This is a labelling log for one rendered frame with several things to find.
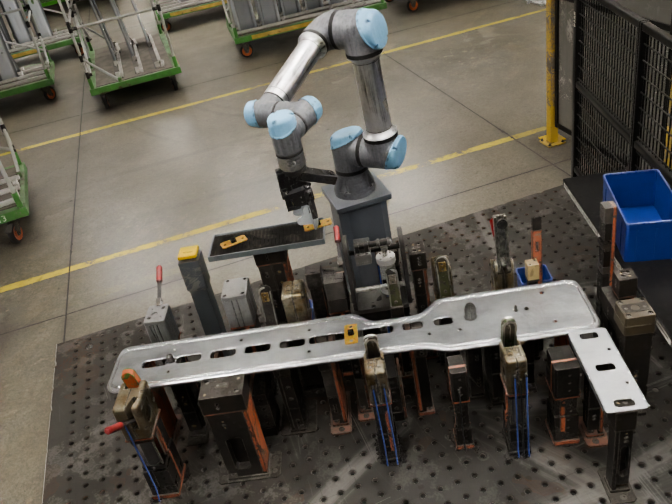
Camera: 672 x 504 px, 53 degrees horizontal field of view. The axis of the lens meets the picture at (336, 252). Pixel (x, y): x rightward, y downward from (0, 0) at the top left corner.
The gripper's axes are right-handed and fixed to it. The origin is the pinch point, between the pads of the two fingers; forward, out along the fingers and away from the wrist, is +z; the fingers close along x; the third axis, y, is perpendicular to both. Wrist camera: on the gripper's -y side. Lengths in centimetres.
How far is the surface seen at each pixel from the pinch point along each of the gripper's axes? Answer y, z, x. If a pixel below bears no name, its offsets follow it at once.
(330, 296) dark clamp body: 2.3, 22.7, 7.1
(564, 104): -213, 121, -213
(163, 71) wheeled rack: 49, 147, -577
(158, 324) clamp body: 54, 20, -3
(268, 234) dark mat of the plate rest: 13.5, 11.2, -18.0
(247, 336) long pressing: 29.5, 24.1, 10.1
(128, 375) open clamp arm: 61, 12, 23
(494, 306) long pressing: -39, 26, 31
